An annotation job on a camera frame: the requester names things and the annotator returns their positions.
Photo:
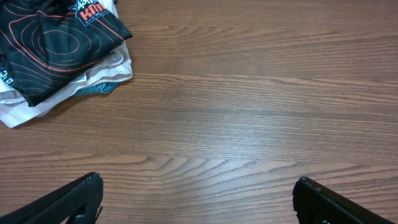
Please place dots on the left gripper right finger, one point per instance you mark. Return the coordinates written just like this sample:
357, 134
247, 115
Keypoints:
317, 204

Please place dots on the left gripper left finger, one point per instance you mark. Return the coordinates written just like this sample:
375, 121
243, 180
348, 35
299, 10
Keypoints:
78, 202

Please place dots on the black orange patterned jersey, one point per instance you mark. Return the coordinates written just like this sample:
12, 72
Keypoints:
46, 44

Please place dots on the white folded shorts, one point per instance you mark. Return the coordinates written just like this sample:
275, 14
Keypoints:
115, 67

